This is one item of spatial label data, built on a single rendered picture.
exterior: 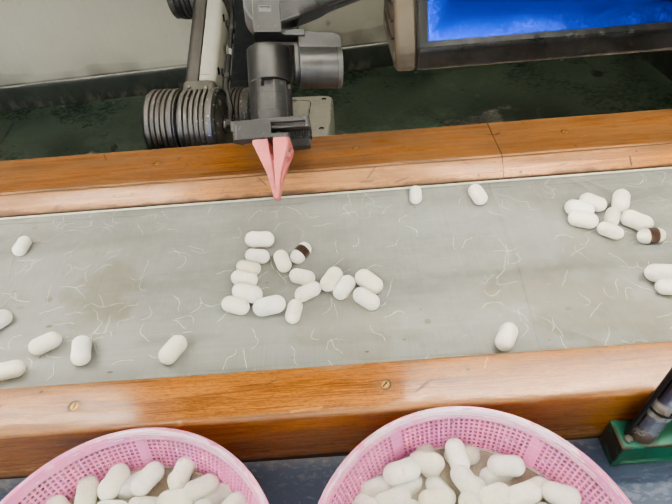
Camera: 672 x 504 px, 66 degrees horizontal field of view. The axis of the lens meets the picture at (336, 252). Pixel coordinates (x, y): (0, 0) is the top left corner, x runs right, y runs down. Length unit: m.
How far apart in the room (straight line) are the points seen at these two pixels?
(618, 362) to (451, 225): 0.26
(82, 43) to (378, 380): 2.45
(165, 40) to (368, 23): 0.95
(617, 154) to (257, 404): 0.61
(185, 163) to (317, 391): 0.44
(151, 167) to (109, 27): 1.92
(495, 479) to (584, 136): 0.53
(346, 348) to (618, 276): 0.33
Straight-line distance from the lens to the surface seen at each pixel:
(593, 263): 0.69
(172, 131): 0.93
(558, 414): 0.56
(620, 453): 0.60
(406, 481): 0.51
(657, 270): 0.69
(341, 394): 0.51
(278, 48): 0.73
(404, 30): 0.37
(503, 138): 0.83
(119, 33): 2.73
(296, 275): 0.62
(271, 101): 0.70
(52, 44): 2.83
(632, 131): 0.90
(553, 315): 0.62
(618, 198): 0.77
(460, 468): 0.51
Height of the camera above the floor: 1.21
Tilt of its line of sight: 45 degrees down
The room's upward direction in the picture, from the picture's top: 5 degrees counter-clockwise
